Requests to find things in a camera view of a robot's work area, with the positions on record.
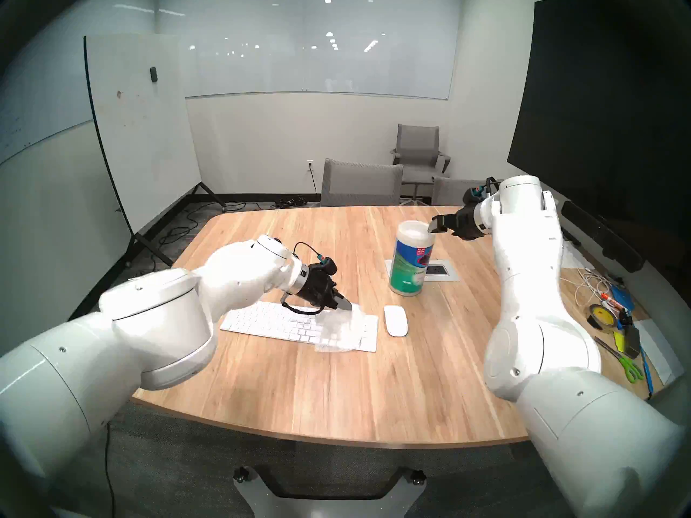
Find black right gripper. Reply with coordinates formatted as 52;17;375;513
428;202;485;240

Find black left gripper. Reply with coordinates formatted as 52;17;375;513
293;268;354;313

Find white disinfecting wipe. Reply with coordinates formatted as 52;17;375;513
314;305;364;354

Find green blue wipes canister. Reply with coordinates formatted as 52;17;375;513
389;220;436;297

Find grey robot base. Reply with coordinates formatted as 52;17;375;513
233;466;427;518

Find grey mesh chair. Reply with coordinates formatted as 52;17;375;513
431;177;489;208
320;158;404;208

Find white computer mouse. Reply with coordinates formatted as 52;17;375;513
384;305;409;338

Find white slim keyboard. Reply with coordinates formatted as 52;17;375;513
219;301;379;353

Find grey office chair with armrests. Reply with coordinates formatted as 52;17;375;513
390;124;451;202

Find crumpled white tissue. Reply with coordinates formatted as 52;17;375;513
561;242;595;270

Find black video sound bar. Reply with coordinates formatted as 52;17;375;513
561;200;646;273

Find yellow tape roll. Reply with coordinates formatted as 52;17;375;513
587;304;619;331

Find white orange glue bottle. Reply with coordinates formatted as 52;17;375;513
599;291;632;313

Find blue plastic item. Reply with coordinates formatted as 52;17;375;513
610;285;636;313

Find black block eraser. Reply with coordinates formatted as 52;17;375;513
621;323;641;359

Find white paper sheet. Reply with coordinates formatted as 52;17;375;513
632;318;685;385

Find white mobile whiteboard on stand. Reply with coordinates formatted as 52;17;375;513
84;34;227;268

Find black left wrist cable loop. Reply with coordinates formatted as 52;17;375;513
280;292;325;316

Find white charger with cable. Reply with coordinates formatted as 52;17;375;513
573;268;612;308

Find large black wall screen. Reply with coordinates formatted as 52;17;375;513
506;0;691;285

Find wide glass wall whiteboard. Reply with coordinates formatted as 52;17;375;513
158;0;464;101

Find green handled scissors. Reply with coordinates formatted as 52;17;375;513
594;336;644;384

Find thin black floor cable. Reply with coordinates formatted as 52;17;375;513
105;422;117;518

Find glass wall whiteboard with writing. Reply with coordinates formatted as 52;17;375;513
0;0;158;166

